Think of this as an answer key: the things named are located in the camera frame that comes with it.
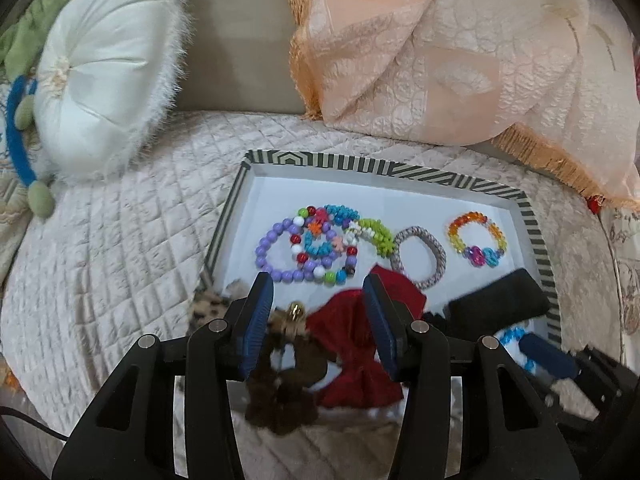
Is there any brown scrunchie with gold bell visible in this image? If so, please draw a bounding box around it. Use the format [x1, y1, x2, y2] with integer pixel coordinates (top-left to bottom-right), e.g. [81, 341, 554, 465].
[244, 302, 332, 437]

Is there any red fabric bow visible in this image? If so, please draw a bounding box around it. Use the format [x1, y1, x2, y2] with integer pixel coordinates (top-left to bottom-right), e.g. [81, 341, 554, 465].
[306, 265, 429, 409]

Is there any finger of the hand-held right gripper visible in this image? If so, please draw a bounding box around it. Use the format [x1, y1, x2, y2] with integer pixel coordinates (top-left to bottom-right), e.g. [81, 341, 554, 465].
[519, 333, 608, 386]

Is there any green plush toy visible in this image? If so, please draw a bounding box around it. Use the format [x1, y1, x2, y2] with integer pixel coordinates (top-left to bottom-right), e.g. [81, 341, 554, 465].
[0, 0, 77, 82]

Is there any cream floral embroidered cloth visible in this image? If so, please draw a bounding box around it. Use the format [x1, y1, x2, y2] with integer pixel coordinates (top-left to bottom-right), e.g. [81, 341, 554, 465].
[599, 204, 640, 366]

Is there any white tray with striped rim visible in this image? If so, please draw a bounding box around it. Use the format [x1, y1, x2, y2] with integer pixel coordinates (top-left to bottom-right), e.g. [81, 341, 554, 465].
[200, 149, 564, 357]

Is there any beige padded headboard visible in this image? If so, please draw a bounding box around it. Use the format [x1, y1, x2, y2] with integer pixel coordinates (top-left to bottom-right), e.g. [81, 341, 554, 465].
[70, 0, 312, 117]

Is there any grey woven bracelet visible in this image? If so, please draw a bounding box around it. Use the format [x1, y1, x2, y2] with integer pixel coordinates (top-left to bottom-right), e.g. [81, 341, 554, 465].
[389, 226, 447, 291]

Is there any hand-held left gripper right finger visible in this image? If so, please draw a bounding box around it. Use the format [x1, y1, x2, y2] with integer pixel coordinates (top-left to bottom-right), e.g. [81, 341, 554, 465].
[362, 274, 581, 480]

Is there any black cable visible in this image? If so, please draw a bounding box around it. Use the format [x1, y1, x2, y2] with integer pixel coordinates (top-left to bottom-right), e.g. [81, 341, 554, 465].
[0, 406, 72, 443]

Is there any peach fringed pillow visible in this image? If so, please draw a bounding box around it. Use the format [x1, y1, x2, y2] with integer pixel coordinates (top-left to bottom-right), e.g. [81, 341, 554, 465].
[274, 0, 640, 211]

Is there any blue white green bead bracelet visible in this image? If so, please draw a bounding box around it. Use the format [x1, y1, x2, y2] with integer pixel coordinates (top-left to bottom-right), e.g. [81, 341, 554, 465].
[324, 203, 395, 260]

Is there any turquoise cross bead bracelet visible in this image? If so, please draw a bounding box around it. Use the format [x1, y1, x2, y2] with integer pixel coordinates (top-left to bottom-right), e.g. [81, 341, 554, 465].
[300, 212, 352, 262]

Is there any cream quilted bedspread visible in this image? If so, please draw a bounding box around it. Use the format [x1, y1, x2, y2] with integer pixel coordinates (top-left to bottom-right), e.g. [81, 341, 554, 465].
[0, 109, 628, 480]

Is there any round white furry cushion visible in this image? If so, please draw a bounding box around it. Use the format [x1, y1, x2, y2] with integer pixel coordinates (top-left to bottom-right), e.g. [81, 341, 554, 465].
[32, 0, 200, 184]

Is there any black fuzzy hair band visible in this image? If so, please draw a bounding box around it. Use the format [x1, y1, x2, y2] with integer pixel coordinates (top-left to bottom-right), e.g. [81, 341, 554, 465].
[422, 268, 551, 337]

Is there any rainbow crystal bracelet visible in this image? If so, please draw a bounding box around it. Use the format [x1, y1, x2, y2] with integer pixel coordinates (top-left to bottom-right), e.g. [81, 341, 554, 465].
[446, 211, 509, 269]

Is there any purple bead bracelet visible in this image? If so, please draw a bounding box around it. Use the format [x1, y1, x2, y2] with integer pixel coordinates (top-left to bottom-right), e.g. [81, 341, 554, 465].
[254, 217, 359, 287]

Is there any leopard print scrunchie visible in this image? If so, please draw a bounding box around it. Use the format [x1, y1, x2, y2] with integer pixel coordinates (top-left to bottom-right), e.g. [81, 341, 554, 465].
[188, 282, 251, 333]

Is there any blue band with green pompoms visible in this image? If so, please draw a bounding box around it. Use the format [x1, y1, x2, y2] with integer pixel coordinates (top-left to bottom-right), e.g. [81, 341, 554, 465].
[4, 74, 56, 219]

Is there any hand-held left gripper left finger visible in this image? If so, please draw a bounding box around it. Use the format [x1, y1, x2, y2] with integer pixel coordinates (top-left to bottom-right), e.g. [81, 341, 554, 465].
[52, 271, 276, 480]

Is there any multicolour round bead bracelet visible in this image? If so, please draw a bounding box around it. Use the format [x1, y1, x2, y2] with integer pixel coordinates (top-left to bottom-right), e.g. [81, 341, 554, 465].
[290, 204, 359, 286]

